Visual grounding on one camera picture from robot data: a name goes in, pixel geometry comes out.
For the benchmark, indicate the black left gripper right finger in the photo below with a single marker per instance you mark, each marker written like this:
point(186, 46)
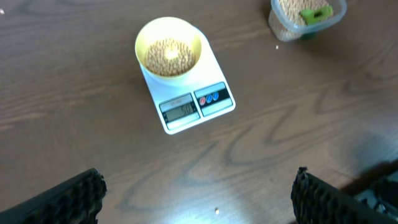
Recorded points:
point(315, 201)

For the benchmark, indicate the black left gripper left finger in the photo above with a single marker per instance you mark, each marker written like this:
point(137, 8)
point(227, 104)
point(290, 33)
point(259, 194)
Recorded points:
point(76, 200)

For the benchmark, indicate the green plastic scoop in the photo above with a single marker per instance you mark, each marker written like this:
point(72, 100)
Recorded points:
point(315, 16)

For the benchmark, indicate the white digital kitchen scale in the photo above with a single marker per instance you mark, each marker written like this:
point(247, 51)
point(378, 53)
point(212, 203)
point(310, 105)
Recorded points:
point(199, 96)

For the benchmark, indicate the soybeans in bowl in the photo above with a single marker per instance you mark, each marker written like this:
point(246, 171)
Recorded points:
point(169, 58)

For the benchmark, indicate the yellow bowl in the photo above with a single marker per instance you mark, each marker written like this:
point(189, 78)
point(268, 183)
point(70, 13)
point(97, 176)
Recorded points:
point(167, 28)

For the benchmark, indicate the clear container of soybeans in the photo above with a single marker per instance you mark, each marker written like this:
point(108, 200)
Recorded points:
point(287, 24)

